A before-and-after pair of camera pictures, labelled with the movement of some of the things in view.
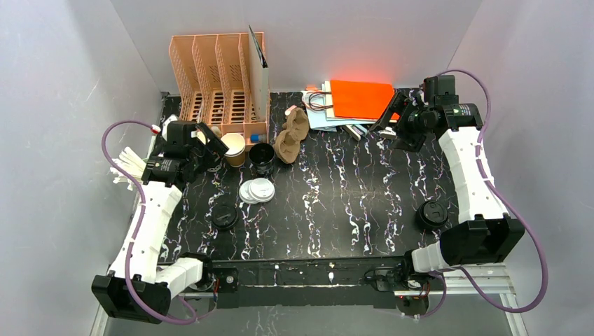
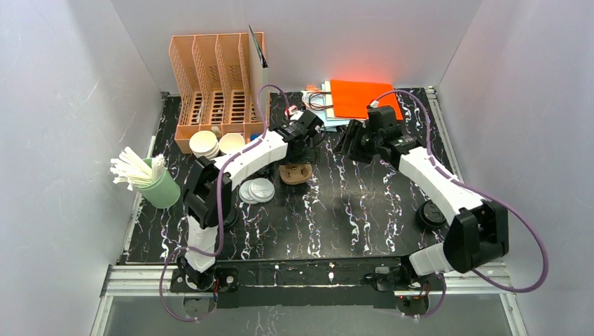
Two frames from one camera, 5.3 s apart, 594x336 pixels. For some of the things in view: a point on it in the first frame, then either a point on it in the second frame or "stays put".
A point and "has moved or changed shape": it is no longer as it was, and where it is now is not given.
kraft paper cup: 235,155 stays put
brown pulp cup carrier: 287,143 has moved or changed shape
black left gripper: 204,151 → 302,151
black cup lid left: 225,217 stays put
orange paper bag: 361,99 stays put
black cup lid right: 431,215 stays put
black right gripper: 404,120 → 354,141
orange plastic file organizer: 215,78 stays put
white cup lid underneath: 244,194 stays put
